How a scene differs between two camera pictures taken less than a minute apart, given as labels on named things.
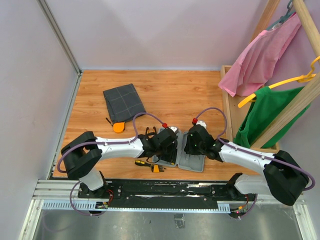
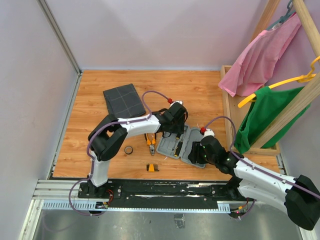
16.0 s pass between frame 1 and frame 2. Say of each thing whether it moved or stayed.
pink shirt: stayed
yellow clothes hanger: stayed
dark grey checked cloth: stayed
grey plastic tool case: moved
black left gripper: moved
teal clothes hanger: stayed
